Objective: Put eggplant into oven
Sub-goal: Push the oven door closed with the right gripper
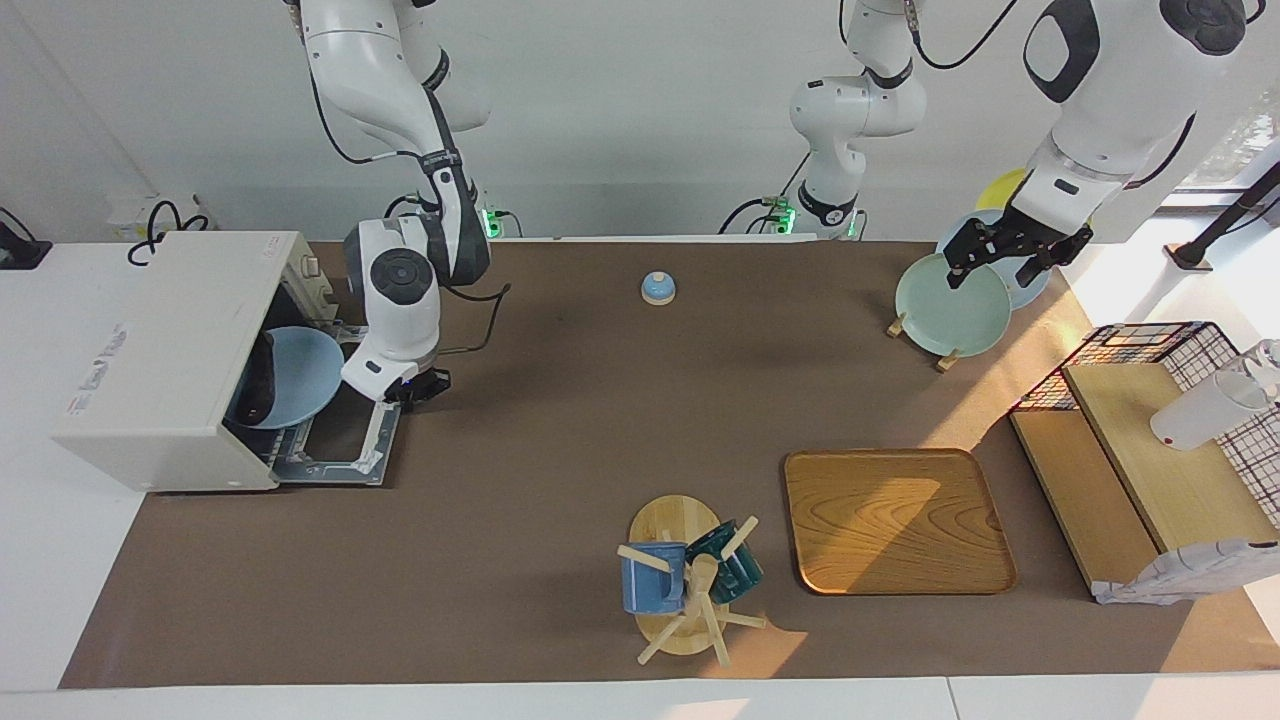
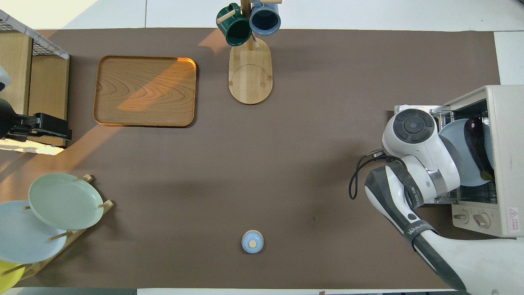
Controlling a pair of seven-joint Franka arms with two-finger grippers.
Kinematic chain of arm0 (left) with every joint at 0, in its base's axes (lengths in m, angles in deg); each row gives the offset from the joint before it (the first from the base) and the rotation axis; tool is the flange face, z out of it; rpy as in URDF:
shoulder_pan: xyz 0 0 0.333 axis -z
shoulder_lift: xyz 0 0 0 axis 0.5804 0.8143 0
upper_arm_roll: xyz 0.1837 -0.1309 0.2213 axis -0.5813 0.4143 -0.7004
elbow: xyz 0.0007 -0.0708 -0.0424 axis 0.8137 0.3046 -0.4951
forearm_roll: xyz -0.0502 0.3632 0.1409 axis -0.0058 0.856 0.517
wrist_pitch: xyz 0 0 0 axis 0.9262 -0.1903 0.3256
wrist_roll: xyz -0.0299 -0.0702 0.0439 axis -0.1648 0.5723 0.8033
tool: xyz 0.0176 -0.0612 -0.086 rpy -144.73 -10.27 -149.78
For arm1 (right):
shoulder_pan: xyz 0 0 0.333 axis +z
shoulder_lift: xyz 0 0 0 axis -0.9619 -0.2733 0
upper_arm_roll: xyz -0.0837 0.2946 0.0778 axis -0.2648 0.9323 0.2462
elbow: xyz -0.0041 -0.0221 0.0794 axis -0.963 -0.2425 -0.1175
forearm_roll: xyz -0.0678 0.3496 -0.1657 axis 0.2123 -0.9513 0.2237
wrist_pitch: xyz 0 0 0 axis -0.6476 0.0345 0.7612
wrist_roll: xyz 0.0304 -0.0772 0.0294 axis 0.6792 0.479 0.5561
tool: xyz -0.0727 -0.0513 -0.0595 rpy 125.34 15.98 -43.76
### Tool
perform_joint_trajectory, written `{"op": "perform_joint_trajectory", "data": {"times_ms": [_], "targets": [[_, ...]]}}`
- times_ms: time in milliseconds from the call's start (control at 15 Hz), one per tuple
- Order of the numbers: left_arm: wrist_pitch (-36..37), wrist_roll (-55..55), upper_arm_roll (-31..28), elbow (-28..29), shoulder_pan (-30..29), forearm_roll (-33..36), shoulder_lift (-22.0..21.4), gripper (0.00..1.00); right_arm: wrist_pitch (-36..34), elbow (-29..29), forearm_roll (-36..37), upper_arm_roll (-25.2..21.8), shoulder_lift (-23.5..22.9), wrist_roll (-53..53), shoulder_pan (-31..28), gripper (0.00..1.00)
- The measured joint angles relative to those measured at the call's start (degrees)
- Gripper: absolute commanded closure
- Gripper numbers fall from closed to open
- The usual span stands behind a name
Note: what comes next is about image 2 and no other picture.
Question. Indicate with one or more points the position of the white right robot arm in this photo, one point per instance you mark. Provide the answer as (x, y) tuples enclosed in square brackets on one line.
[(413, 139)]

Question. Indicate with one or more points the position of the rectangular wooden tray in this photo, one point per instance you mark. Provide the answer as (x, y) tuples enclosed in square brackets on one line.
[(143, 92)]

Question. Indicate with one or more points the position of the beige toaster oven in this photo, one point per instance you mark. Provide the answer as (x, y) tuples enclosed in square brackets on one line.
[(507, 164)]

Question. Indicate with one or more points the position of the blue grey mug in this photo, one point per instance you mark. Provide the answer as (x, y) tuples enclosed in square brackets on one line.
[(265, 19)]

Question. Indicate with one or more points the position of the dark purple eggplant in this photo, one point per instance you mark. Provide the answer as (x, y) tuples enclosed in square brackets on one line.
[(477, 143)]

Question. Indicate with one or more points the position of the dark green mug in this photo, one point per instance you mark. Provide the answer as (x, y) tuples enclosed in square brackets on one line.
[(235, 28)]

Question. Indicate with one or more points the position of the pale blue racked plate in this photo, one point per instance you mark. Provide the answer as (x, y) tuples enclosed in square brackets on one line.
[(24, 237)]

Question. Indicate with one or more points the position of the wooden mug tree stand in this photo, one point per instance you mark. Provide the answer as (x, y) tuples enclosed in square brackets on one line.
[(250, 78)]

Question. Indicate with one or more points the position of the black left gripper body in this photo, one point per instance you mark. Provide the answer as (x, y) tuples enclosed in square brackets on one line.
[(51, 126)]

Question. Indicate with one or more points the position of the light blue round plate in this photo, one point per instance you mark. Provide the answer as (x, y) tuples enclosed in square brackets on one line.
[(460, 147)]

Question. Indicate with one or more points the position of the brown table mat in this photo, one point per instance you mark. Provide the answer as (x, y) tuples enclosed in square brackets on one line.
[(286, 164)]

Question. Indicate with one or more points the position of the yellow plate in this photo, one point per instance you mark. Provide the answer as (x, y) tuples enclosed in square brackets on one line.
[(6, 278)]

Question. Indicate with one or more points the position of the pale green plate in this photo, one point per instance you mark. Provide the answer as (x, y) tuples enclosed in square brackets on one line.
[(65, 200)]

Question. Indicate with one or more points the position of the wooden dish rack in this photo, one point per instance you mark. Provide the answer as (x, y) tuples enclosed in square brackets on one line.
[(73, 237)]

